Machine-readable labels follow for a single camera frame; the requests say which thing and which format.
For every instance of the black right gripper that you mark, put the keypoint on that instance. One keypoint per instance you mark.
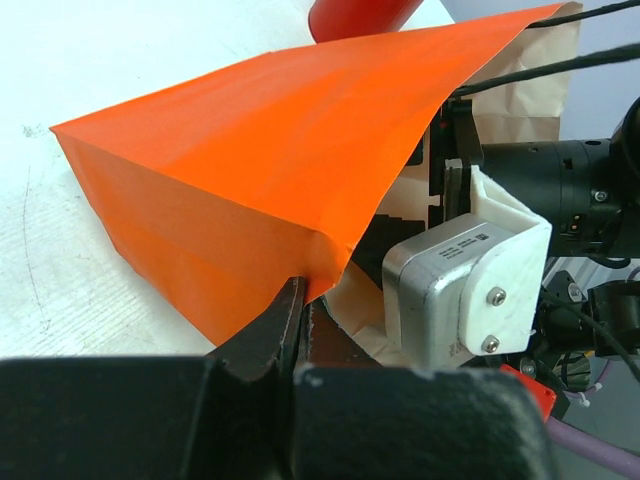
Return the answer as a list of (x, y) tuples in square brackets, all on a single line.
[(449, 149)]

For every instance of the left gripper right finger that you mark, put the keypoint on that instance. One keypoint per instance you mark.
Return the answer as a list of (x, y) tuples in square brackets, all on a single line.
[(327, 343)]

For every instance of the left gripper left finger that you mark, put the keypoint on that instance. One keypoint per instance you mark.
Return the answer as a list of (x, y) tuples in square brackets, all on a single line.
[(270, 341)]

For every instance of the orange paper bag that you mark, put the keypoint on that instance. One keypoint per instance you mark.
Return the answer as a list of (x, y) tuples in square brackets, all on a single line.
[(221, 188)]

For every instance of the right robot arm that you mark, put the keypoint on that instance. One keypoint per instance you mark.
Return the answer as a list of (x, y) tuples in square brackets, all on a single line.
[(588, 190)]

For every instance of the red cylindrical cup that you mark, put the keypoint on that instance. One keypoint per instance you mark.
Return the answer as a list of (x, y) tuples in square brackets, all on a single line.
[(330, 20)]

